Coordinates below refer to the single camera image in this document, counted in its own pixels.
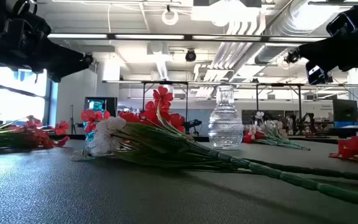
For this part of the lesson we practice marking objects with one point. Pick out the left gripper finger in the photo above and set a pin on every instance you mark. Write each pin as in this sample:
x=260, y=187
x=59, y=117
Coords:
x=54, y=77
x=70, y=60

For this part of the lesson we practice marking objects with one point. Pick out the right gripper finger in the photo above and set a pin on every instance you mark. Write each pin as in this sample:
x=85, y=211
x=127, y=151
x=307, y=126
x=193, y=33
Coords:
x=316, y=74
x=319, y=54

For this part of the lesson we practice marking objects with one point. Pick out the red artificial flower bunch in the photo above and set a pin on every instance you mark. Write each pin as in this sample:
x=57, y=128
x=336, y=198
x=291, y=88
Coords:
x=162, y=99
x=249, y=137
x=351, y=147
x=33, y=123

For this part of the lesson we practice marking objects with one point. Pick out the white artificial flower bunch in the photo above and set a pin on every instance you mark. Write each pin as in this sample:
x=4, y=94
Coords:
x=107, y=137
x=291, y=144

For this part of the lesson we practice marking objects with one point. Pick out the black background robot arm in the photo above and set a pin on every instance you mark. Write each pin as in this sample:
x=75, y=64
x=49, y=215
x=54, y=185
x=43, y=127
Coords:
x=193, y=124

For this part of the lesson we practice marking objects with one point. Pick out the blue glass vase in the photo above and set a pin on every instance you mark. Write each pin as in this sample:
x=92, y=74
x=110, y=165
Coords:
x=97, y=106

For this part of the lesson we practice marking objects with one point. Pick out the clear glass vase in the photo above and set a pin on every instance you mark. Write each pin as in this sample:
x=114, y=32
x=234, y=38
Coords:
x=225, y=124

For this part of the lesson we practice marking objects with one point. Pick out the black ceiling spotlight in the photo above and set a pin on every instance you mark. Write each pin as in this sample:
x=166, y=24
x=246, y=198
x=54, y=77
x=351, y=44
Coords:
x=88, y=58
x=190, y=55
x=292, y=57

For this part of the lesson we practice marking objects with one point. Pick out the large bright window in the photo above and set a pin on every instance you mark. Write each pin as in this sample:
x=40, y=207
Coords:
x=17, y=99

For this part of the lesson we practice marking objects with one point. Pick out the black tripod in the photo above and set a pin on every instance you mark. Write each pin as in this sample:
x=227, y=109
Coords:
x=72, y=119

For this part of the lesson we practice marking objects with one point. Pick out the black computer monitor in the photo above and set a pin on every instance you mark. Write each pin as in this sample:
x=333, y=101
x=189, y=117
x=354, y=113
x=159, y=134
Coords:
x=112, y=104
x=345, y=110

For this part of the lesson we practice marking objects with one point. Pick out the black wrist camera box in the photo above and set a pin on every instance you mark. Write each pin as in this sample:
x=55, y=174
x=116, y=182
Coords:
x=340, y=24

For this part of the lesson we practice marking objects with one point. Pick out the black background station frame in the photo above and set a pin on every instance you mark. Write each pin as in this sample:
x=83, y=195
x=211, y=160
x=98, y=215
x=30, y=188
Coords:
x=166, y=82
x=278, y=84

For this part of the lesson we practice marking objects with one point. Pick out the silver ventilation duct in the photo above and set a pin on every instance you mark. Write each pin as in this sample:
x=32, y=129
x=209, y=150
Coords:
x=294, y=18

